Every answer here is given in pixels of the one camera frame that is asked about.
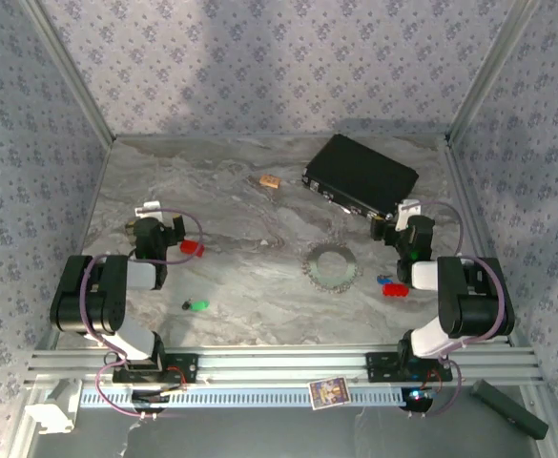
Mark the white slotted cable duct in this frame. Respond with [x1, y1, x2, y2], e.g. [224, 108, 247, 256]
[80, 385, 406, 409]

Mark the aluminium side rail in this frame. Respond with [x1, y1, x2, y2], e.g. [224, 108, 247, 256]
[10, 138, 115, 458]
[444, 140, 558, 458]

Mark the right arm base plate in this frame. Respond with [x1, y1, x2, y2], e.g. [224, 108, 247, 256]
[364, 351, 454, 384]

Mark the printed card on rail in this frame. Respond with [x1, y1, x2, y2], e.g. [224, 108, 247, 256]
[308, 375, 351, 410]

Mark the white plastic bracket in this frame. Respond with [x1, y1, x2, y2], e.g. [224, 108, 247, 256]
[24, 379, 83, 435]

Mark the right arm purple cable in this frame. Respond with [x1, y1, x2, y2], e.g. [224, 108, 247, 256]
[404, 199, 506, 419]

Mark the black bar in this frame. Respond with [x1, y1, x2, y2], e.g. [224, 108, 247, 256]
[468, 379, 550, 440]

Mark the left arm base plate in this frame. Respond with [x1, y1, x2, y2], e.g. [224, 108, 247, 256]
[112, 351, 199, 384]

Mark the small controller board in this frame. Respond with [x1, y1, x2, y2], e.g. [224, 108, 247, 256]
[404, 388, 436, 411]
[130, 389, 171, 406]

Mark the aluminium frame post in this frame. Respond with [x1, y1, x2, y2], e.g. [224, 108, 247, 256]
[446, 0, 545, 144]
[23, 0, 117, 143]

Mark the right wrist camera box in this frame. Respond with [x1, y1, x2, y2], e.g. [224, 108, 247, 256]
[395, 198, 423, 230]

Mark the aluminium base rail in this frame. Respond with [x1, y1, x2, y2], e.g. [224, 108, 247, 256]
[28, 346, 545, 386]

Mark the black hard case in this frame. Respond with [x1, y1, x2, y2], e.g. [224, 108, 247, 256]
[300, 133, 421, 224]

